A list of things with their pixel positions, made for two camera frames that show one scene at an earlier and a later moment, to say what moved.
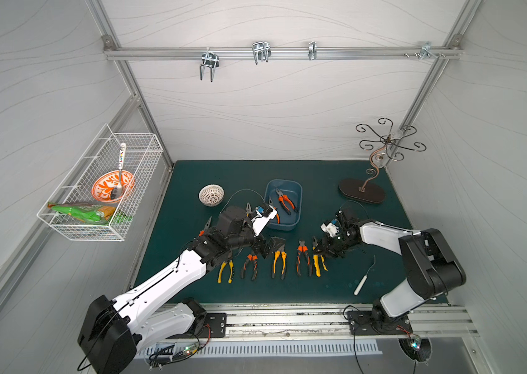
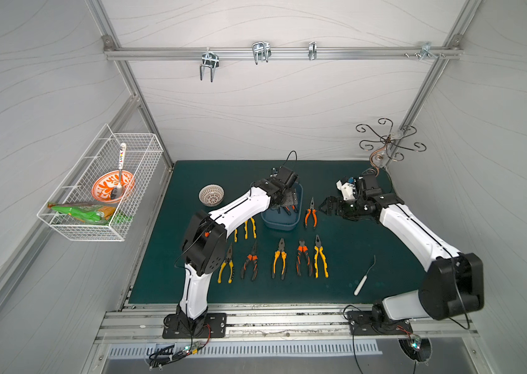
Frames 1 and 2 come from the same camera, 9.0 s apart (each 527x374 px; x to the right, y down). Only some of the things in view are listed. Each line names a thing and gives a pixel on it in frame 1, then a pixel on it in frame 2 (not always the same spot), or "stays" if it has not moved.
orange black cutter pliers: [303, 248] stays
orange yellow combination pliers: [281, 251] stays
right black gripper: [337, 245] -> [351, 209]
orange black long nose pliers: [250, 258] stays
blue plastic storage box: [285, 196] stays
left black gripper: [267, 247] -> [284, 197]
